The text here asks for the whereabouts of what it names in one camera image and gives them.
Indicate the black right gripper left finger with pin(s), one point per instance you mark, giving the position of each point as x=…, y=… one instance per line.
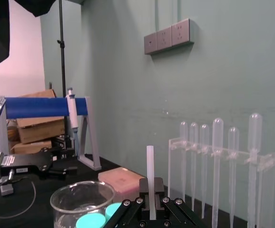
x=130, y=213

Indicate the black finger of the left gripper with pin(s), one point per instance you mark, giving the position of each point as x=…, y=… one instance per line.
x=65, y=147
x=61, y=171

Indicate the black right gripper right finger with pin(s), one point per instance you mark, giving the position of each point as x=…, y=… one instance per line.
x=175, y=213

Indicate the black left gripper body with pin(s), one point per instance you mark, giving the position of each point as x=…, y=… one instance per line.
x=25, y=162

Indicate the white stirring rod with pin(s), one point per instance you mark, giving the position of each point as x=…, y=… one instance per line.
x=151, y=166

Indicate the flat brown cardboard box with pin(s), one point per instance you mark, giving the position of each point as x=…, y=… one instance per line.
x=30, y=146

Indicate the teal round cap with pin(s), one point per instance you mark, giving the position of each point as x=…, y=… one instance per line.
x=90, y=219
x=112, y=209

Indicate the large brown cardboard box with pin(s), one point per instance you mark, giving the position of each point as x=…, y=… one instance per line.
x=40, y=128

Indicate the small grey plug block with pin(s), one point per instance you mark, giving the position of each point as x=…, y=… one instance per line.
x=7, y=190

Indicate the white blue micropipette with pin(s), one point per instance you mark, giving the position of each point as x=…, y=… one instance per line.
x=72, y=114

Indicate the brown jar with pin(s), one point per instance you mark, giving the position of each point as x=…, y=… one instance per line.
x=12, y=130

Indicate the pink plastic box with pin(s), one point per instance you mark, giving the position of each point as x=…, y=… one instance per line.
x=120, y=178

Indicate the clear glass beaker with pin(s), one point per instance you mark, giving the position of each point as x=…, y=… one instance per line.
x=63, y=209

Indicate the grey stand with blue bar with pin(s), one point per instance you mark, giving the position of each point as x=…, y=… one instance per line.
x=37, y=107

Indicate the long clear plastic dropper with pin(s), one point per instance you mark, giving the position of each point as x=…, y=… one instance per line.
x=217, y=135
x=255, y=133

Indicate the black light stand pole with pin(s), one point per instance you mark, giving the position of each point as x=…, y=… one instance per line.
x=61, y=47

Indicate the clear acrylic pipette rack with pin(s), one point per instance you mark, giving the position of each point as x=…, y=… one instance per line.
x=266, y=160

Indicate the grey wall switch plate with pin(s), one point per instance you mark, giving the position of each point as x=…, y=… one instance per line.
x=150, y=43

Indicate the grey wall socket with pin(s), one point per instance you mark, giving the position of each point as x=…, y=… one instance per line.
x=180, y=32
x=164, y=38

